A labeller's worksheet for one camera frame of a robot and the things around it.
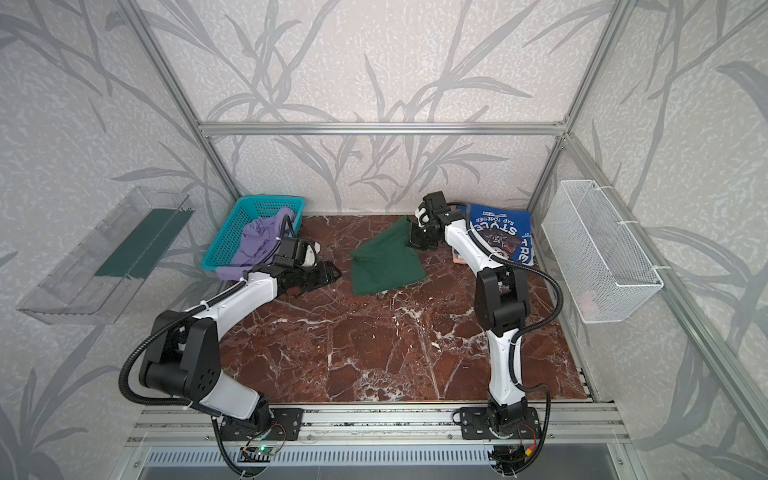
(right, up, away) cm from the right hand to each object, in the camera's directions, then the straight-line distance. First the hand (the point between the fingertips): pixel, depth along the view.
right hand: (408, 234), depth 96 cm
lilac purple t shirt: (-56, -4, +13) cm, 57 cm away
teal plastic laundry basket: (-62, +10, +19) cm, 66 cm away
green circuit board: (-38, -54, -24) cm, 70 cm away
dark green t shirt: (-7, -9, +1) cm, 12 cm away
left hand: (-21, -10, -6) cm, 24 cm away
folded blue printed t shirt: (+36, +1, +12) cm, 38 cm away
